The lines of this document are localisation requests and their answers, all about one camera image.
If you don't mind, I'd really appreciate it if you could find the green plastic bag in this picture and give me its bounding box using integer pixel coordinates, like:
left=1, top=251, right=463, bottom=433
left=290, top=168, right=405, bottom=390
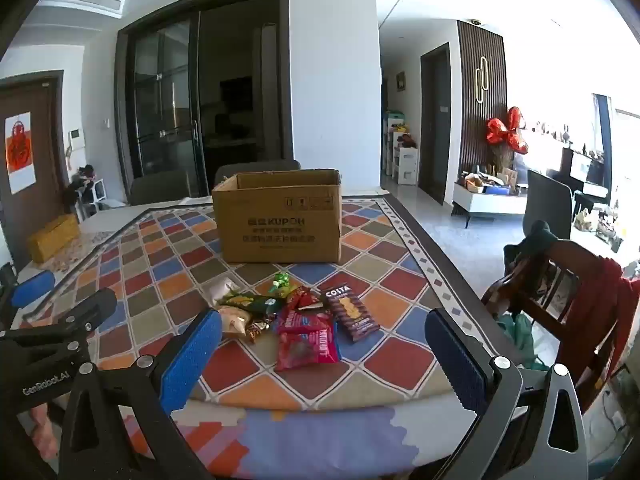
left=497, top=312, right=549, bottom=372

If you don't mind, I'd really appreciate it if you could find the green chip packet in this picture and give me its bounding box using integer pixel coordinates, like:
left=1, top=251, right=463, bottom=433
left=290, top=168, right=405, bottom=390
left=218, top=292, right=287, bottom=317

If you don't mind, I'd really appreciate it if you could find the brown cookie packet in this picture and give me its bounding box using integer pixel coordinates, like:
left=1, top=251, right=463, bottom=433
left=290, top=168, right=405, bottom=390
left=320, top=282, right=381, bottom=344

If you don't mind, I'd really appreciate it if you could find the gold candy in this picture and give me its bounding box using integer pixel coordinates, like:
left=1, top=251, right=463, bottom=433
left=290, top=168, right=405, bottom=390
left=245, top=320, right=274, bottom=344

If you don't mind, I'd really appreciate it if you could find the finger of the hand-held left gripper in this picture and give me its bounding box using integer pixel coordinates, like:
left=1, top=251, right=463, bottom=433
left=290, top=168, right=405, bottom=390
left=20, top=287, right=119, bottom=350
left=0, top=262, right=56, bottom=311

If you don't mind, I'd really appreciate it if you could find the brown cardboard box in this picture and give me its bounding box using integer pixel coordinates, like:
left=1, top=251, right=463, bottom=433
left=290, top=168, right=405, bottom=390
left=211, top=169, right=344, bottom=264

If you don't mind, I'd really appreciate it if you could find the red and white door poster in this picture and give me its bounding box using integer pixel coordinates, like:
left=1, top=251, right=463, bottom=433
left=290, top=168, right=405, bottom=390
left=5, top=111, right=32, bottom=195

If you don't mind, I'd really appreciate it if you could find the red foil balloon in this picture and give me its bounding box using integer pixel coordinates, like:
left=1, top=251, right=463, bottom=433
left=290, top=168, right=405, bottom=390
left=485, top=106, right=530, bottom=155

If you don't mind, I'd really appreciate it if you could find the small white shelf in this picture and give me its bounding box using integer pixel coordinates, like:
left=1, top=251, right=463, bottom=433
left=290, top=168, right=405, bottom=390
left=75, top=177, right=126, bottom=219

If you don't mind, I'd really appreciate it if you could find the large red snack packet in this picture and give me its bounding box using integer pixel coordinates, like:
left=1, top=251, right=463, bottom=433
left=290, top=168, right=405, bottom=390
left=274, top=329, right=342, bottom=372

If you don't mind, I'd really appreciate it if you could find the grey dining chair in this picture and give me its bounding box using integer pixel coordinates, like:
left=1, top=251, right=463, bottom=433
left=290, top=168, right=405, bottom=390
left=522, top=169, right=574, bottom=252

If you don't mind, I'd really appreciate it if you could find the yellow box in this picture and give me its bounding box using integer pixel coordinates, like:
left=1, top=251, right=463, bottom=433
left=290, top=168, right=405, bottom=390
left=27, top=213, right=81, bottom=264

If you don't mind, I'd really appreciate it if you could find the dark slatted wall panel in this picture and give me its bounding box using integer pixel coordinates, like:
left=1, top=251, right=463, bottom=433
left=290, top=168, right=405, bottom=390
left=455, top=19, right=509, bottom=187

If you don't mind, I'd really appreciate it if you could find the dark hallway door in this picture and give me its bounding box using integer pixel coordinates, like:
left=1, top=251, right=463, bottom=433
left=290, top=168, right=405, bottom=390
left=418, top=42, right=452, bottom=206

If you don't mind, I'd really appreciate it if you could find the small red wafer packet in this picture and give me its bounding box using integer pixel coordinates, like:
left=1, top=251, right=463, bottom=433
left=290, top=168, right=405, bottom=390
left=286, top=285, right=326, bottom=312

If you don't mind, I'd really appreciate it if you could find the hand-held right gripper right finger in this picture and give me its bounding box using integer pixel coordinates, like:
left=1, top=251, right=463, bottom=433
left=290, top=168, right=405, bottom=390
left=424, top=308, right=589, bottom=480

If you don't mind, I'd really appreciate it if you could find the red garment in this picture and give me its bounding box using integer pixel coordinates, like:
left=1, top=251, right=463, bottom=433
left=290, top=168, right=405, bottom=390
left=564, top=254, right=640, bottom=377

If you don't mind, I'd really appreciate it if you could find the black piano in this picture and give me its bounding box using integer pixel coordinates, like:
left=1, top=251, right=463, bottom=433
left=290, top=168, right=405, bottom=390
left=559, top=146, right=609, bottom=212

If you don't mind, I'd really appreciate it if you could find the brown wooden door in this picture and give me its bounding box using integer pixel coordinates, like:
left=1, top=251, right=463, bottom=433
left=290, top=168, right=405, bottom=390
left=0, top=70, right=69, bottom=267

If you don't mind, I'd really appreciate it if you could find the white hallway shelf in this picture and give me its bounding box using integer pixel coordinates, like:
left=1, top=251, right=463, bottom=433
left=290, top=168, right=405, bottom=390
left=382, top=110, right=419, bottom=186

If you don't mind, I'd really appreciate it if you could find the dark green garment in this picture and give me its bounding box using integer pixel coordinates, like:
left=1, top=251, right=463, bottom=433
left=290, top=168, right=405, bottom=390
left=502, top=220, right=559, bottom=282

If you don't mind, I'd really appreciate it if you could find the white snack packet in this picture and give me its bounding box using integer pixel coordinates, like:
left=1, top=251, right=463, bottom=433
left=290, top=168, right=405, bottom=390
left=202, top=276, right=241, bottom=307

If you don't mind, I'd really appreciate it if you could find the white low cabinet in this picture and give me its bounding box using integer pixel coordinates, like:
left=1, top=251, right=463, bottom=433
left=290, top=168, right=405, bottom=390
left=452, top=180, right=529, bottom=229

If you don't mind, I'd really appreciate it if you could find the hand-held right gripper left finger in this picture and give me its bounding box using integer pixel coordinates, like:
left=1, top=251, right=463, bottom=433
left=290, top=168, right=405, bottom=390
left=55, top=309, right=224, bottom=480

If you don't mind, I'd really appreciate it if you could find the wooden chair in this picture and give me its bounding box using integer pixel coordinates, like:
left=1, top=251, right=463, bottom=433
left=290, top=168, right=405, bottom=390
left=482, top=237, right=627, bottom=412

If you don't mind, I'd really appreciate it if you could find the beige snack packet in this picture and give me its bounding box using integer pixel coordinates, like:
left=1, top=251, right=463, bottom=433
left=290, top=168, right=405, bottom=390
left=217, top=306, right=251, bottom=337

